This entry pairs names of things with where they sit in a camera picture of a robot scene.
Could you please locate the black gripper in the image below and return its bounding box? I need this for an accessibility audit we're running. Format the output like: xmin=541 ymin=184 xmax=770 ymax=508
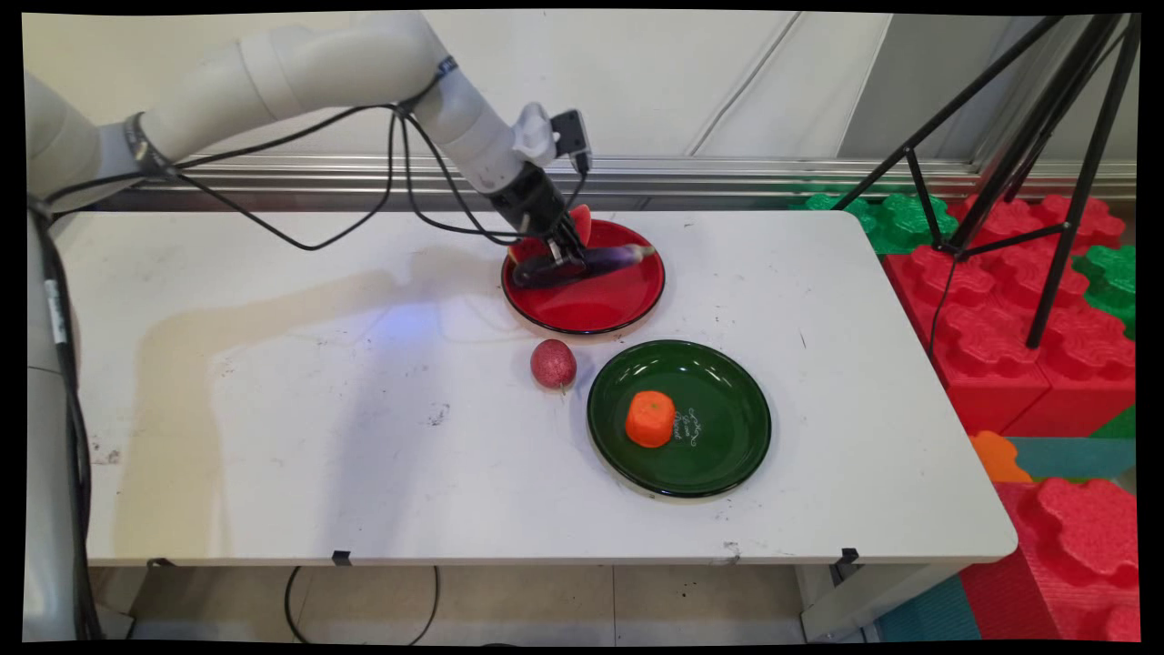
xmin=487 ymin=164 xmax=589 ymax=274

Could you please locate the purple toy eggplant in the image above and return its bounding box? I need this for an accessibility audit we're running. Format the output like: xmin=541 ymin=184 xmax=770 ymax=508
xmin=512 ymin=243 xmax=656 ymax=290

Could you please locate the red watermelon slice toy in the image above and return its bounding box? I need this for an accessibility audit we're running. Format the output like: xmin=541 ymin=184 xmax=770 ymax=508
xmin=507 ymin=204 xmax=593 ymax=265

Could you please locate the red round plate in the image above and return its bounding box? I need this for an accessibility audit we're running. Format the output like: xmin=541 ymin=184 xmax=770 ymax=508
xmin=501 ymin=218 xmax=666 ymax=336

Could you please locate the round red toy fruit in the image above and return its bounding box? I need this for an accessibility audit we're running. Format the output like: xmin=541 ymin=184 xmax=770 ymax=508
xmin=530 ymin=338 xmax=578 ymax=394

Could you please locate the orange carrot chunk toy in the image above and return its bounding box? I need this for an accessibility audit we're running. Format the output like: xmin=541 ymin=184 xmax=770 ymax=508
xmin=625 ymin=390 xmax=677 ymax=448

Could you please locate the dark green round plate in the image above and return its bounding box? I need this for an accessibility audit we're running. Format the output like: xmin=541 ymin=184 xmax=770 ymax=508
xmin=587 ymin=339 xmax=773 ymax=499

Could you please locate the green foam block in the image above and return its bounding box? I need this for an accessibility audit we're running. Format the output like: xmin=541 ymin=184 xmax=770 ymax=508
xmin=1073 ymin=244 xmax=1138 ymax=339
xmin=805 ymin=191 xmax=958 ymax=254

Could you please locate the white table leg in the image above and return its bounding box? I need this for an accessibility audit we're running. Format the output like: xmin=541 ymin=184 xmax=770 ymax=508
xmin=800 ymin=562 xmax=967 ymax=642

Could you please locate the orange foam block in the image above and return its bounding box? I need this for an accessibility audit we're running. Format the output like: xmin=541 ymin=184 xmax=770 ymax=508
xmin=968 ymin=430 xmax=1035 ymax=484

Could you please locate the teal foam mat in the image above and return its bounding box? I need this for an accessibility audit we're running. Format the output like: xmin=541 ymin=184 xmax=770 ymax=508
xmin=1008 ymin=437 xmax=1138 ymax=480
xmin=878 ymin=573 xmax=981 ymax=642

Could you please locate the black tripod stand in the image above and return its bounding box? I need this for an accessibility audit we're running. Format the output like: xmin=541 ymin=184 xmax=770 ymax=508
xmin=832 ymin=14 xmax=1142 ymax=351

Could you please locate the large red foam block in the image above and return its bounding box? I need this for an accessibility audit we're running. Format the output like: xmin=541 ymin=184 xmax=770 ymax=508
xmin=961 ymin=478 xmax=1142 ymax=642

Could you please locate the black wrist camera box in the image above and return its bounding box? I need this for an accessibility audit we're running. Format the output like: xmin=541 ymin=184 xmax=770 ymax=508
xmin=550 ymin=109 xmax=594 ymax=174

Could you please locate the aluminium wall rail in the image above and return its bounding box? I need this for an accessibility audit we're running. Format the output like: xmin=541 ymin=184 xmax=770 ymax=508
xmin=91 ymin=153 xmax=1138 ymax=203

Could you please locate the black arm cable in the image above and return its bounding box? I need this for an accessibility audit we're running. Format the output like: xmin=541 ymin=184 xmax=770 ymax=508
xmin=27 ymin=102 xmax=590 ymax=251

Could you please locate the black cable under table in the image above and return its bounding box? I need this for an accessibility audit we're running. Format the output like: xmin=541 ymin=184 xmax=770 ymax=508
xmin=285 ymin=566 xmax=441 ymax=647

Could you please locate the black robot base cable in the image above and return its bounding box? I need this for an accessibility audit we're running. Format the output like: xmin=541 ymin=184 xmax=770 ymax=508
xmin=27 ymin=200 xmax=103 ymax=640

